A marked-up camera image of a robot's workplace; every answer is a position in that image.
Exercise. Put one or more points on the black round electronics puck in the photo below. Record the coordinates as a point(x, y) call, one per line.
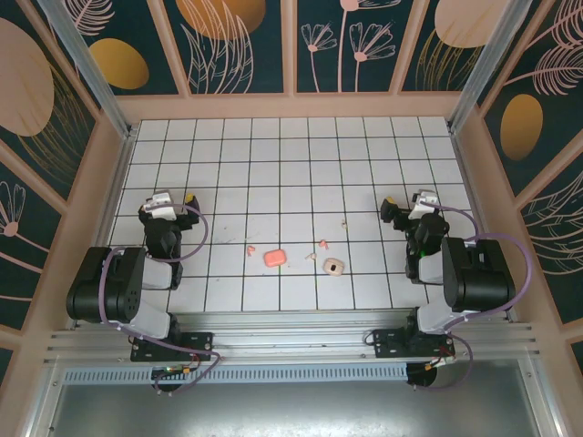
point(421, 380)
point(166, 384)

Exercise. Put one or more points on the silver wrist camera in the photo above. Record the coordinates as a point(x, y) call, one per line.
point(423, 202)
point(160, 207)

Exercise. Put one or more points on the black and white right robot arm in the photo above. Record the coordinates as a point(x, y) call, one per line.
point(478, 277)

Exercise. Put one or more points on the aluminium corner post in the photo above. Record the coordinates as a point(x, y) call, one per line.
point(88, 59)
point(488, 64)

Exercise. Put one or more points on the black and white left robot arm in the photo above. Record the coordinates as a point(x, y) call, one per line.
point(109, 291)

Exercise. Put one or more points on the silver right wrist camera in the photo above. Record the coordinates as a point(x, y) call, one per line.
point(423, 202)

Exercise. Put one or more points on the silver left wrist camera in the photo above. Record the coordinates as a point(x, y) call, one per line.
point(160, 207)

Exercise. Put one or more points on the pink earbud charging case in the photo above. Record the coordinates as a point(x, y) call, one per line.
point(274, 258)

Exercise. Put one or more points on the beige earbud charging case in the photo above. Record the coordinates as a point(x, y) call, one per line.
point(330, 269)

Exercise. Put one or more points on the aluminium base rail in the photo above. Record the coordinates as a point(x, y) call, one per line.
point(291, 332)

